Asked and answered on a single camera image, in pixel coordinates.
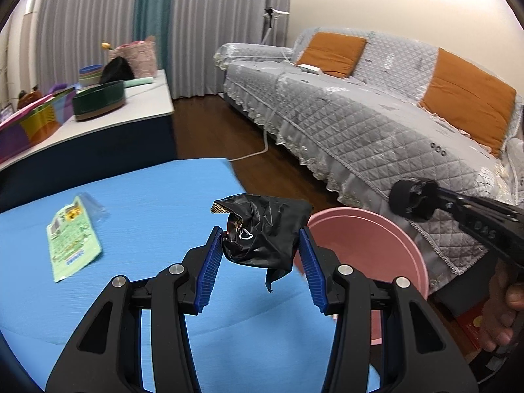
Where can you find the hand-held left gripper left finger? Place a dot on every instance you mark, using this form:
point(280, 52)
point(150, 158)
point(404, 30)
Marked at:
point(208, 270)

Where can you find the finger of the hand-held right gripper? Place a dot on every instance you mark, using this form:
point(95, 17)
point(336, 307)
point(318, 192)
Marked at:
point(450, 202)
point(495, 212)

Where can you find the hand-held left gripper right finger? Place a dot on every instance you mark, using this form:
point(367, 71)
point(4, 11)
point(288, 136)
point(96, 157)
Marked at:
point(312, 270)

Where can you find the black tape roll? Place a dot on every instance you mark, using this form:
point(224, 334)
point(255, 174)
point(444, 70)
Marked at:
point(411, 198)

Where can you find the black foil wrapper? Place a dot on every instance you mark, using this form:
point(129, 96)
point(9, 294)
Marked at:
point(270, 229)

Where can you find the pink plastic basin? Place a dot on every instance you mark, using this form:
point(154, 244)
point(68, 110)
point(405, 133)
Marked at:
point(368, 245)

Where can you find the person's right hand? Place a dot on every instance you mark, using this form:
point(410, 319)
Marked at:
point(497, 315)

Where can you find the red box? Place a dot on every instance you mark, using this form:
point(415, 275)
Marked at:
point(473, 323)

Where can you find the orange cushion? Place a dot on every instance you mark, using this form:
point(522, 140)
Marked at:
point(331, 55)
point(470, 102)

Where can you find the grey quilted sofa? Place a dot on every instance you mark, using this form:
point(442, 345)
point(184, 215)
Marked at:
point(368, 131)

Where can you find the green printed packet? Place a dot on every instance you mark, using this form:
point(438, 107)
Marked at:
point(71, 241)

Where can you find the white-topped navy coffee table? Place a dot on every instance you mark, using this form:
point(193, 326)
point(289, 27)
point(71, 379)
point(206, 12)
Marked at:
point(135, 106)

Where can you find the white power adapter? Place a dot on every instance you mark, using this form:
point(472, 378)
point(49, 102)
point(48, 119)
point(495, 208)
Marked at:
point(311, 68)

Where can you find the mint green flat item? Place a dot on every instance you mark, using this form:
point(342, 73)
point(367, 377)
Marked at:
point(139, 82)

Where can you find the dark green round tub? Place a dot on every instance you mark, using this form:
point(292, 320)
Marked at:
point(98, 100)

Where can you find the black cap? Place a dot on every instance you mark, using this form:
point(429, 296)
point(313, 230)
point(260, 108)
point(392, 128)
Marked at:
point(116, 70)

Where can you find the pink patterned basket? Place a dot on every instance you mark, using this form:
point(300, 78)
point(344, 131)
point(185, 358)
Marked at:
point(141, 59)

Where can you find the colourful striped box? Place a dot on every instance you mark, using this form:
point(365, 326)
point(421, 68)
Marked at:
point(32, 127)

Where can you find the stack of pastel bowls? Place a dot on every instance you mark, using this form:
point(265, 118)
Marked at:
point(90, 75)

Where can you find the yellow toy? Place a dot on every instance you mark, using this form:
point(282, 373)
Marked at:
point(107, 45)

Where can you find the brown figurine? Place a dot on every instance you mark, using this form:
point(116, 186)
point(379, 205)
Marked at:
point(29, 96)

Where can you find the white phone stand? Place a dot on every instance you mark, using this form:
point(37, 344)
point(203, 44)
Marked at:
point(270, 16)

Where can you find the grey curtain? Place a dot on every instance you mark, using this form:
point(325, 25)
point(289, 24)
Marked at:
point(229, 8)

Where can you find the teal curtain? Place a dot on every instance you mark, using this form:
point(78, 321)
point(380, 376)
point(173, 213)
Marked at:
point(153, 8)

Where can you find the white standing air conditioner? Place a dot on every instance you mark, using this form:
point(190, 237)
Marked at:
point(24, 41)

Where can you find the small photo frame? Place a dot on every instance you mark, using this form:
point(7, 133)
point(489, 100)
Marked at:
point(6, 112)

